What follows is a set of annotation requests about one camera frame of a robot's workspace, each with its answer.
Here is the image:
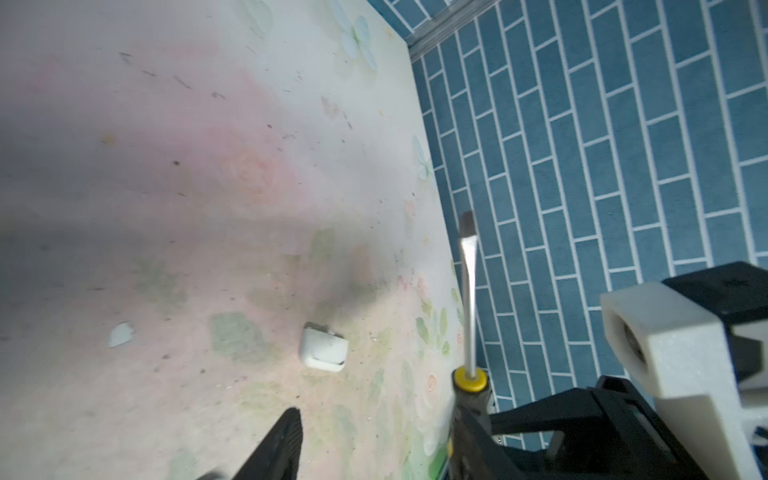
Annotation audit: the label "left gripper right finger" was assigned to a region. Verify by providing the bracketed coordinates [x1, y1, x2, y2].
[448, 404, 516, 479]

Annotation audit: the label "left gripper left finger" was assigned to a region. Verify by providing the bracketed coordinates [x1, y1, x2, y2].
[233, 407, 303, 480]

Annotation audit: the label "black yellow screwdriver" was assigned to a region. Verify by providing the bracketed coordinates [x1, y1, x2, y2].
[446, 211, 499, 480]

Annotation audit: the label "white battery cover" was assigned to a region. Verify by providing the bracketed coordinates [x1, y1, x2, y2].
[299, 323, 349, 373]

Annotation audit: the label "right aluminium corner post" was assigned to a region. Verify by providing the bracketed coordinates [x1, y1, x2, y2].
[405, 0, 498, 62]

